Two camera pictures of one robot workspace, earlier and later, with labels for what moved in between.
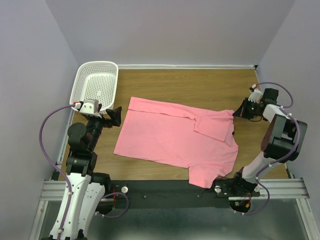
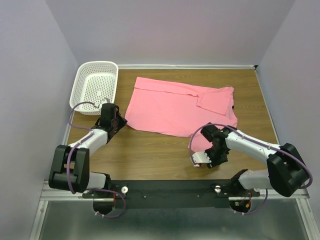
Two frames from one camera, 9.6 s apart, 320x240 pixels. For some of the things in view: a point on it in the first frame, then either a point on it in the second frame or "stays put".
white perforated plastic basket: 96,80 stays put
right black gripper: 246,108 to 217,158
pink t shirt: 200,140 to 179,110
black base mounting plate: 180,194 stays put
